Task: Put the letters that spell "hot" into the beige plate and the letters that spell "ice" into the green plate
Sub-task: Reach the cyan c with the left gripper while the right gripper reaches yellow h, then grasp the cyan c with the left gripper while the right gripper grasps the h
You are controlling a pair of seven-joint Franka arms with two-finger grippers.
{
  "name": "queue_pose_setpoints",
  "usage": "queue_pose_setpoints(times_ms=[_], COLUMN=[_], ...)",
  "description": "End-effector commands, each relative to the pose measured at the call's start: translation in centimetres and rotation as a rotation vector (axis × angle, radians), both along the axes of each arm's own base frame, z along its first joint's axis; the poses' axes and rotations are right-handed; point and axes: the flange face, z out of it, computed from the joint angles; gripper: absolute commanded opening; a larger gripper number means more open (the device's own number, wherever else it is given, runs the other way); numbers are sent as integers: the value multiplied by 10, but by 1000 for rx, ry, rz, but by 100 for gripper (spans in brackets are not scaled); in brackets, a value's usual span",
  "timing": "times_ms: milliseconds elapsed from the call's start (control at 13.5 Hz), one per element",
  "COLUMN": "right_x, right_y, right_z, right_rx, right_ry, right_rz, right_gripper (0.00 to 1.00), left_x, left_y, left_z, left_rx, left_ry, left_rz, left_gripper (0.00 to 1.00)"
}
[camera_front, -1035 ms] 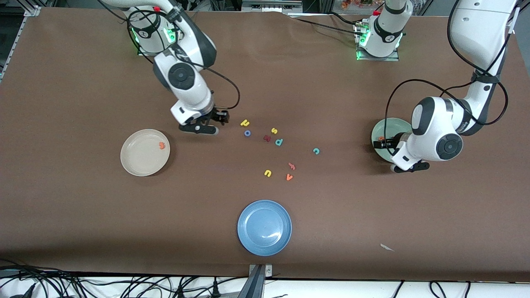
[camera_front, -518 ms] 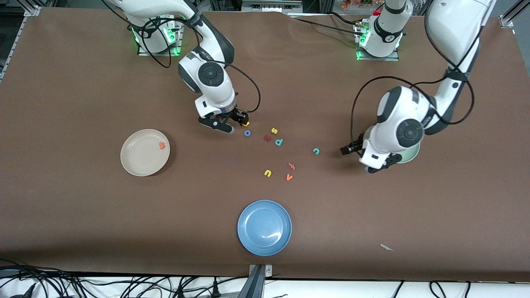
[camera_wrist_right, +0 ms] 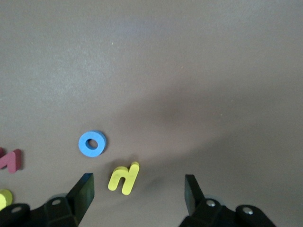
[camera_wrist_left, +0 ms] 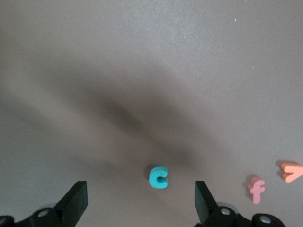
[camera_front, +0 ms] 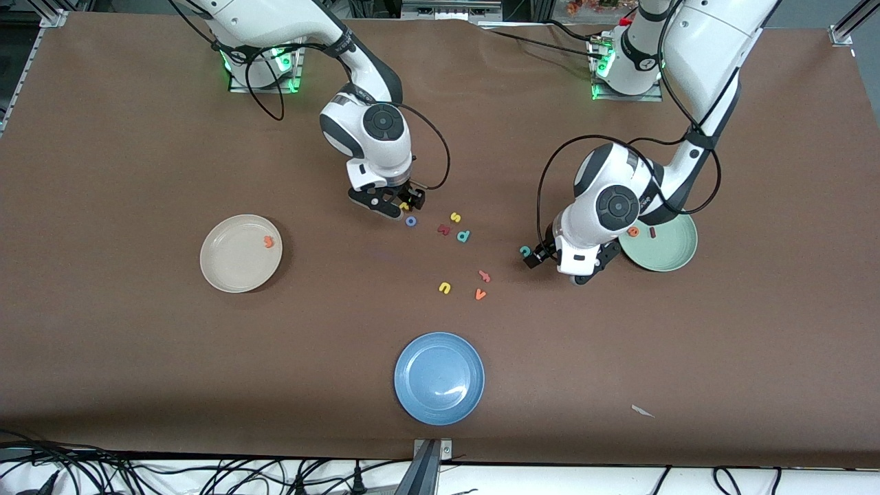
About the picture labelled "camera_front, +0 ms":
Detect brown paper table cover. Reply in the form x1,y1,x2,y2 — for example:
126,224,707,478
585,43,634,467
0,10,880,470

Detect green plate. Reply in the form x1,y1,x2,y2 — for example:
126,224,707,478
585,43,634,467
619,210,699,273

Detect blue plate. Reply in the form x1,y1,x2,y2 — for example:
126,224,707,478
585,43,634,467
394,332,485,426

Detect beige plate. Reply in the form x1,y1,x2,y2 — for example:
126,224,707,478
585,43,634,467
199,214,283,294

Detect grey metal box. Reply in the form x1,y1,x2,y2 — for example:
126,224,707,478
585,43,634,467
401,0,504,21

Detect orange dried flowers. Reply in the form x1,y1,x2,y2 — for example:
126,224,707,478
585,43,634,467
565,0,623,16

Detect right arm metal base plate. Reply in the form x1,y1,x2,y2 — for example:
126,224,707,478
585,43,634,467
228,48,304,94

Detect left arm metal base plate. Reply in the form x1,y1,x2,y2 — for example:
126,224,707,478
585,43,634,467
590,38,665,103

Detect long black base cable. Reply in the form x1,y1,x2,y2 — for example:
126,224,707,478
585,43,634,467
489,27,604,61

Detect short black base cable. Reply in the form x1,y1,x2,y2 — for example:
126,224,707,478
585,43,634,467
547,19,599,43

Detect metal camera post with bracket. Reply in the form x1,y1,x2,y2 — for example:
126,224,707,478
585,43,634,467
393,438,453,495

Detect looped black floor cable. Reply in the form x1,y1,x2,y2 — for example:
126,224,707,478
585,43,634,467
712,466,751,495

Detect aluminium profile with corner bracket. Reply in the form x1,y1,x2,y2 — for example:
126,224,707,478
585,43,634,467
828,0,880,46

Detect long aluminium side rail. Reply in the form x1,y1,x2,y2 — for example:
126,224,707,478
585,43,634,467
0,8,69,135

